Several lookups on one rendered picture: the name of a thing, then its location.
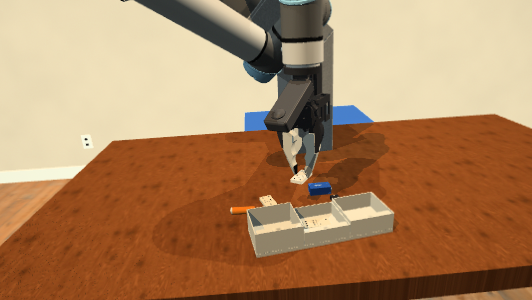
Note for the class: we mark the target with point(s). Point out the cream domino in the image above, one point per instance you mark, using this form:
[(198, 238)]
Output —
[(315, 222), (299, 178), (267, 200)]

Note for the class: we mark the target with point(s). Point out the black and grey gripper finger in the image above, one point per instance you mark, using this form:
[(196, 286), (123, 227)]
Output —
[(291, 144), (312, 141)]

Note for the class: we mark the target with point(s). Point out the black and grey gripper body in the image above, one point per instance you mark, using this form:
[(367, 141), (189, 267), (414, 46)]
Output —
[(317, 99)]

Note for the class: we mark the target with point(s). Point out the cream three-compartment bin rack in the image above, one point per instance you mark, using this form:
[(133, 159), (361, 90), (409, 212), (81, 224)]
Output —
[(277, 229)]

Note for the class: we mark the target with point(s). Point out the orange cylinder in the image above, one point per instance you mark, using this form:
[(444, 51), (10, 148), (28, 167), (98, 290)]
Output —
[(240, 210)]

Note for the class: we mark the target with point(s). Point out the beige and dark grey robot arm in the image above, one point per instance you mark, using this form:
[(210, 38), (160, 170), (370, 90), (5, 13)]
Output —
[(225, 24)]

